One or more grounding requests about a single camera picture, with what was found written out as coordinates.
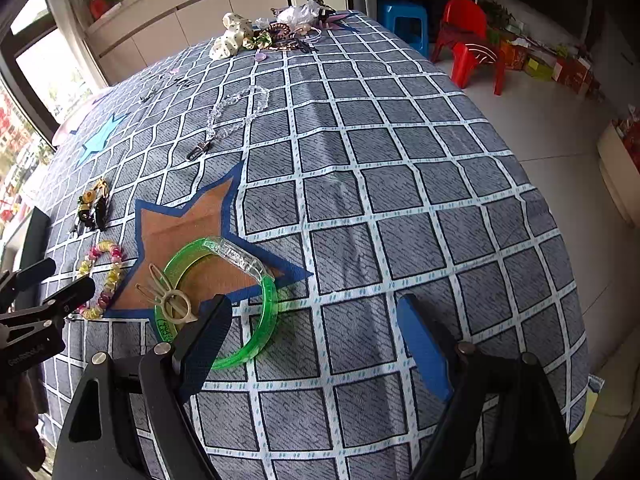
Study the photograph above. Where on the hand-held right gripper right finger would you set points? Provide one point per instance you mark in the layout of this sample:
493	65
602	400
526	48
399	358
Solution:
425	350

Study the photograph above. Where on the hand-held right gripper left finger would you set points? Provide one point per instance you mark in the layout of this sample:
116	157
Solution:
210	340

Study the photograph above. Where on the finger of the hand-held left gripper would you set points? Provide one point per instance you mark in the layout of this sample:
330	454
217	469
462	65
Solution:
70	295
35	271

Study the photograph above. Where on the dark green tray box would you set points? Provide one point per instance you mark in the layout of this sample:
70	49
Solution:
35	235

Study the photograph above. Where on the beige rabbit hair clip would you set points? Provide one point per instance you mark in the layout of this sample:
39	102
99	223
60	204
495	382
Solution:
175	305

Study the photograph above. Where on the black hair claw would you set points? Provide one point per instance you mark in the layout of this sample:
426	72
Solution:
92	215

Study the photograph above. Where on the brown star patch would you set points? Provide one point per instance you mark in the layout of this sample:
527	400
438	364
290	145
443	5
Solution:
165	230

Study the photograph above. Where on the blue star patch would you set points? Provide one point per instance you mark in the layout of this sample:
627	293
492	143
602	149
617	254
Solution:
100	142

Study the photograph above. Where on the pink plastic basin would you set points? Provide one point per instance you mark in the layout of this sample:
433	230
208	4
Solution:
75	117

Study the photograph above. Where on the grey plaid tablecloth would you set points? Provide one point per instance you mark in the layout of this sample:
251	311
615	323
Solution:
400	185

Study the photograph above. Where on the small silver clip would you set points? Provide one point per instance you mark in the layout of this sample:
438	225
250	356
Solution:
147	94

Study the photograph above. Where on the white round side table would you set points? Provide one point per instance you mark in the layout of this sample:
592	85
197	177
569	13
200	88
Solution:
617	170

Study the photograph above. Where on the beige sideboard cabinet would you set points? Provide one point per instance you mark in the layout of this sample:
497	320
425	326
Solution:
175	20

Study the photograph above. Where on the red plastic stool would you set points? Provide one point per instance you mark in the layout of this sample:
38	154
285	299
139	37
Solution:
480	60

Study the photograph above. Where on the white polka dot bow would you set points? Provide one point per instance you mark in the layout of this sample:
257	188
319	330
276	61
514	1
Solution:
225	42

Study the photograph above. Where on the pile of gift boxes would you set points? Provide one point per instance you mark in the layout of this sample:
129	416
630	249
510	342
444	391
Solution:
550	65

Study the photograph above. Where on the pile of hair accessories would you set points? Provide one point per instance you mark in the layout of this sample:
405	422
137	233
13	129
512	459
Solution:
295	17

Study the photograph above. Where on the red plastic chair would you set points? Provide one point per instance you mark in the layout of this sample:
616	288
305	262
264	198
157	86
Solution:
465	17

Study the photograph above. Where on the blue plastic stool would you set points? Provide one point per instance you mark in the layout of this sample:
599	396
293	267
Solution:
402	15

